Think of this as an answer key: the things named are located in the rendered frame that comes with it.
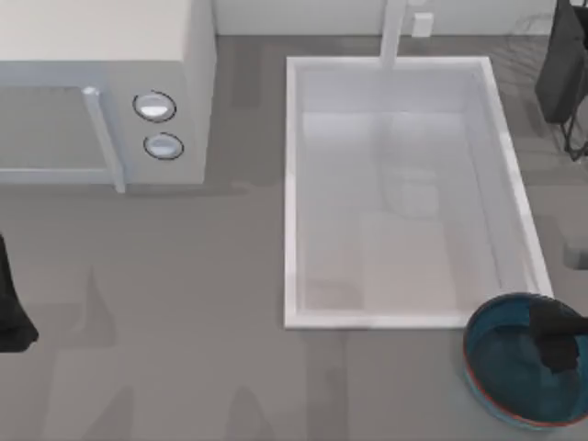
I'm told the blue bowl with red rim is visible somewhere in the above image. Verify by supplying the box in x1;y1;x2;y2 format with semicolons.
462;292;588;432

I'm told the white sink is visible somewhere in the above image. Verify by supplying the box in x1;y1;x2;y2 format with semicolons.
281;55;555;332

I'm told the black folding stand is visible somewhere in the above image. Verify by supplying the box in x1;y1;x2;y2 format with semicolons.
534;0;588;163

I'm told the tall white tap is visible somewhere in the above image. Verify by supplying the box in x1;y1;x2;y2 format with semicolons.
379;0;409;71

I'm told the small silver microwave knob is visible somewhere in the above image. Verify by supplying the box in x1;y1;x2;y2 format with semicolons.
142;131;186;162

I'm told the large silver microwave knob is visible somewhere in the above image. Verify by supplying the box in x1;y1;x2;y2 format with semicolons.
131;89;178;124

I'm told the pale microwave oven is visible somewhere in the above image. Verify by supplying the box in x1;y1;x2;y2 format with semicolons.
0;0;218;194

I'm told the microwave oven door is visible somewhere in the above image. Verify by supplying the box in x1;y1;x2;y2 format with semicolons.
0;73;126;193

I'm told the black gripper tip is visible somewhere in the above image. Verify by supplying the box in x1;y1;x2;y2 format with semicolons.
0;232;40;356

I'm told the white wall socket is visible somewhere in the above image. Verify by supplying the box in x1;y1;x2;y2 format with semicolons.
413;12;435;39

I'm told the pale microwave door handle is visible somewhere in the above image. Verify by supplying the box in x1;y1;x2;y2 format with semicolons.
81;85;127;194

